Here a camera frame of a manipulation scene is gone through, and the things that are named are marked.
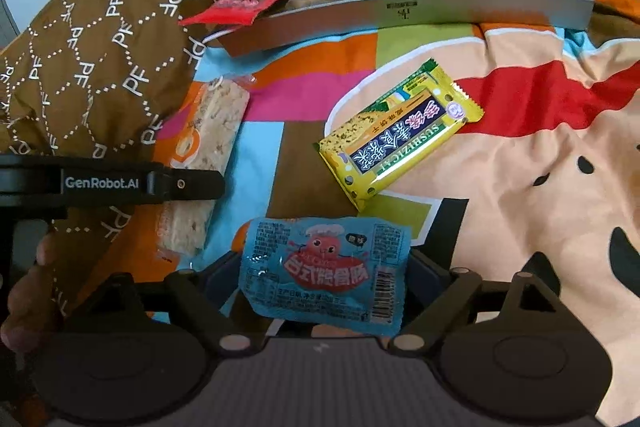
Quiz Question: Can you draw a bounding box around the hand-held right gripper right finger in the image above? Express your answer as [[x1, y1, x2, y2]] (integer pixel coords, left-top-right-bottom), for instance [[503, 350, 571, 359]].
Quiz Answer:
[[389, 249, 559, 354]]

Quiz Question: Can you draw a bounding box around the person's left hand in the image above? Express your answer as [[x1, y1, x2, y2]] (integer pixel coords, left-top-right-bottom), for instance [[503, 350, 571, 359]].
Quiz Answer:
[[0, 232, 69, 353]]

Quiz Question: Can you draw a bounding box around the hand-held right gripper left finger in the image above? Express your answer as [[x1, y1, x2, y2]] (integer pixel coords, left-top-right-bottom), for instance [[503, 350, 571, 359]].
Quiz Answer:
[[100, 251, 257, 354]]

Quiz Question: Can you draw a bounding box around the colourful printed blanket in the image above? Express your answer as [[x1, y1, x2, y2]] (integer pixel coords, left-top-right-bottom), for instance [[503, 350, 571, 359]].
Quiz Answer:
[[120, 0, 640, 427]]

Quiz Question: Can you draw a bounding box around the brown patterned pillow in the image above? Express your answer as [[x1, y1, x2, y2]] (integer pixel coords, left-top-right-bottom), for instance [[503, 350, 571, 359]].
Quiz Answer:
[[0, 0, 266, 308]]

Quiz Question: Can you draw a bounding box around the yellow green cracker packet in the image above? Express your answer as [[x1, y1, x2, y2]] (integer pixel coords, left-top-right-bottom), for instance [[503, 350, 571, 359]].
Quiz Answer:
[[318, 59, 486, 213]]

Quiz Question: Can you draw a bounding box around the light blue snack packet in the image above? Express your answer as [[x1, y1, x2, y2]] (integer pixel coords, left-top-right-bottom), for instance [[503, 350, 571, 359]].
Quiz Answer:
[[240, 216, 414, 339]]

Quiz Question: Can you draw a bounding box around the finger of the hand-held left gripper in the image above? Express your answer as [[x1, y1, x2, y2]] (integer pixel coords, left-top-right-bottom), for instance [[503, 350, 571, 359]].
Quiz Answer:
[[160, 163, 225, 204]]

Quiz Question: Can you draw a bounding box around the clear-wrapped rice bar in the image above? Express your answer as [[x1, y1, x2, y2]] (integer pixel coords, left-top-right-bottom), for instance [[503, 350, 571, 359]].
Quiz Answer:
[[155, 76, 256, 258]]

